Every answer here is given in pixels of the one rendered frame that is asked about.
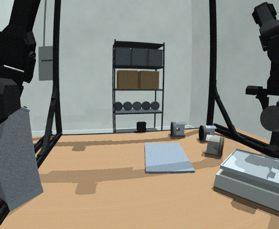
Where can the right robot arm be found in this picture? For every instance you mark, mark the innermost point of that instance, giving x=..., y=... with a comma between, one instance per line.
x=17, y=43

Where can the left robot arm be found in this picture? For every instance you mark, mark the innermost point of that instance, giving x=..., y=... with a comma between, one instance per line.
x=265, y=16

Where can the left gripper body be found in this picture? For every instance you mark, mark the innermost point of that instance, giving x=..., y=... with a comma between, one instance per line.
x=258, y=90

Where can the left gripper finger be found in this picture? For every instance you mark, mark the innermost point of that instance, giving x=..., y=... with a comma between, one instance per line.
x=264, y=101

